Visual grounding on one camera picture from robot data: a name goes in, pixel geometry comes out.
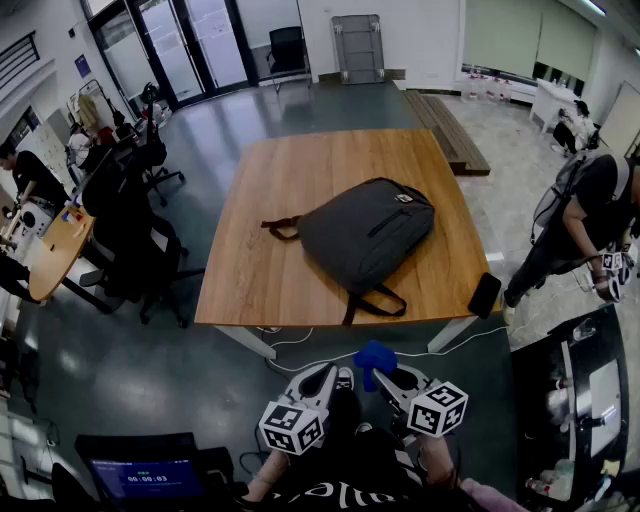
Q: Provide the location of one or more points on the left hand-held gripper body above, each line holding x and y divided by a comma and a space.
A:
290, 427

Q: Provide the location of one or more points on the grey folded table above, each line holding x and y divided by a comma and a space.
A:
357, 50

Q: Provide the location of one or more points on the person's right forearm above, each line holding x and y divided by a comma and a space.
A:
435, 462

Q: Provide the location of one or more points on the black phone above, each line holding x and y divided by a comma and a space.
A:
484, 295

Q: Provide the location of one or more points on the grey bag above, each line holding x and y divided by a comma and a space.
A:
365, 235

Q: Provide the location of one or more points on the white desk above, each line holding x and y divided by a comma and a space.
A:
550, 97

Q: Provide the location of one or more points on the wooden bench platform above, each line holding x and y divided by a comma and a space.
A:
450, 135

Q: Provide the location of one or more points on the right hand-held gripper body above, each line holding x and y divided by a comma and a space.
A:
437, 410

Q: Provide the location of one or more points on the black framed glass door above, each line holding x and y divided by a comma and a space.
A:
190, 45

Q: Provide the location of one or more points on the blue cloth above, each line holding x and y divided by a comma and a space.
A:
372, 355

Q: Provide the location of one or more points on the black cart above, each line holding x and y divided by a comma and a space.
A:
550, 375

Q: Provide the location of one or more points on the person's shoe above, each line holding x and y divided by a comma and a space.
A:
363, 428
345, 380

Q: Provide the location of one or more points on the person's black clothing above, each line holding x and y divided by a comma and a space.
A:
350, 480

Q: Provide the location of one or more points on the tablet with blue screen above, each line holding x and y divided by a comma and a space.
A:
145, 477

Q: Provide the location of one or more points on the person's pink cardigan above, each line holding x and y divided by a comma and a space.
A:
490, 497

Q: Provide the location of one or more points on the black office chair with headrest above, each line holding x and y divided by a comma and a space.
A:
152, 145

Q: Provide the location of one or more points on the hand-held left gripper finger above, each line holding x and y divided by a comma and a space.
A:
296, 385
331, 385

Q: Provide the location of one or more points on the round wooden table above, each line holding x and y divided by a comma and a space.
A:
57, 255

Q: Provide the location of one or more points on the white table leg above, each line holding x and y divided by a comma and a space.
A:
450, 336
247, 342

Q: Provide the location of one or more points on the black mesh office chair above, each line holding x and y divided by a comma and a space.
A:
107, 185
140, 260

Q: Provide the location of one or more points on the black visitor chair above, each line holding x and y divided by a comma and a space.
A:
287, 50

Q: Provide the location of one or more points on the blue wall sign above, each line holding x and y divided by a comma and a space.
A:
82, 66

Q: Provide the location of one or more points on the white board panel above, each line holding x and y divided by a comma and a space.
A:
620, 120

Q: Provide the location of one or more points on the pale green roller blind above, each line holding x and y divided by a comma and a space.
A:
502, 35
567, 47

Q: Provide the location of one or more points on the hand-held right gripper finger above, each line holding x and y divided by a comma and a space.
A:
392, 395
417, 377

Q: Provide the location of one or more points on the person's left forearm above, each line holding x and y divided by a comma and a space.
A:
267, 475

